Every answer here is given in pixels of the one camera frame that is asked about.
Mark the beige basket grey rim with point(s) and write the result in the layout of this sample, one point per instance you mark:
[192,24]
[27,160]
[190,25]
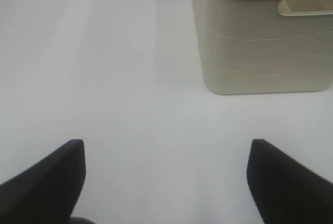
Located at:
[264,46]

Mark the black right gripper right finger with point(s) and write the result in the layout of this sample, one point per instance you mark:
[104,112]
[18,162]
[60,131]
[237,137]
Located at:
[284,190]

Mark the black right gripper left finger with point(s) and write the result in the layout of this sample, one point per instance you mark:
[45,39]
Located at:
[48,191]

